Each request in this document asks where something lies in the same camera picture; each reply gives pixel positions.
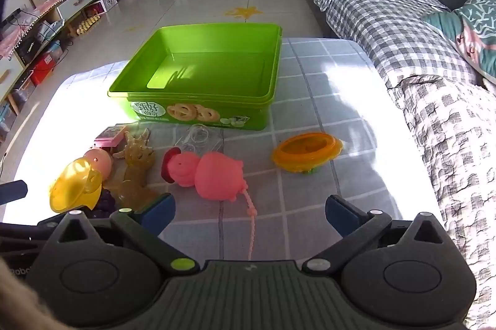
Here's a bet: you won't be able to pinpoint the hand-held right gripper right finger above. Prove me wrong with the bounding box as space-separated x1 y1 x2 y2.
302 194 452 274

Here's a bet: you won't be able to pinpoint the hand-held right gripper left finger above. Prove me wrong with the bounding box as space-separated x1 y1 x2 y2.
39 194 196 274

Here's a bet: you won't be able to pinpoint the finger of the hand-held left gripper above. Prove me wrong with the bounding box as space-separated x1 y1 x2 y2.
0 180 29 205

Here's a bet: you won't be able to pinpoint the purple toy grapes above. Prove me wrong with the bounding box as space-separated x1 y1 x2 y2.
91 188 117 218

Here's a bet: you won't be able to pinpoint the yellow toy bowl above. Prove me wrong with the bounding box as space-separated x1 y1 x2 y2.
48 157 103 213

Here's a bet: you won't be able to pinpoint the pink pig toy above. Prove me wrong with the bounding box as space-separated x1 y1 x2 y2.
162 148 258 261

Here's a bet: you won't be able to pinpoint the orange plastic dish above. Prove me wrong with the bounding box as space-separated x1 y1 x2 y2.
271 133 343 174

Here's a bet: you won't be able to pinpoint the green plastic cookie box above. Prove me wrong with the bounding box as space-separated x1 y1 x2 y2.
107 25 281 131

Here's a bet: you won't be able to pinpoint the amber translucent rubber toy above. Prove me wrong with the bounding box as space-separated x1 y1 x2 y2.
103 124 160 207

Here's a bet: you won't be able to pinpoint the beige fuzzy cloth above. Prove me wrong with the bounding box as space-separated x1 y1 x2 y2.
0 259 60 330

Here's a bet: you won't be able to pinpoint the pink toy ball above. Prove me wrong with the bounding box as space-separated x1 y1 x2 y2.
84 148 113 181

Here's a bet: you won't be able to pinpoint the clear plastic cup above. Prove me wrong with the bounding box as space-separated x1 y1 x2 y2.
177 123 218 153

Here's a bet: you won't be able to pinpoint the pink toy phone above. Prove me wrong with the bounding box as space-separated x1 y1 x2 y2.
94 125 126 150

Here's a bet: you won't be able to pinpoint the red storage box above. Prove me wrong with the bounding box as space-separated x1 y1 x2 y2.
29 53 55 86

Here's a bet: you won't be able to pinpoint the grey checked tablecloth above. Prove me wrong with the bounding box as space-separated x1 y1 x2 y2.
3 37 446 261

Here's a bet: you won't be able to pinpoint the pink lace cloth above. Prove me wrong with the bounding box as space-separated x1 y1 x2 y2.
0 0 71 53

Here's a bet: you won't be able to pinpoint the row of yellow toy ducks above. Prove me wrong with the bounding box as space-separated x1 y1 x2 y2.
75 15 102 38

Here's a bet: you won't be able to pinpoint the grey checked sofa cover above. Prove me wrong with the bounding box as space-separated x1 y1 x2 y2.
292 0 496 330

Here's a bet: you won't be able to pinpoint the wooden white tv cabinet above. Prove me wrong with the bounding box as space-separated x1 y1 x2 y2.
0 0 119 117

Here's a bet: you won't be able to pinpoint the white and pink box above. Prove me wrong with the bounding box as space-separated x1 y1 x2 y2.
93 0 119 13

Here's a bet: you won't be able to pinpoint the yellow star floor sticker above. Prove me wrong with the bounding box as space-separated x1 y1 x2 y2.
225 6 264 21

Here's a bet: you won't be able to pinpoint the teal patterned blanket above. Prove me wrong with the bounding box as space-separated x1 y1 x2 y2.
422 0 496 84

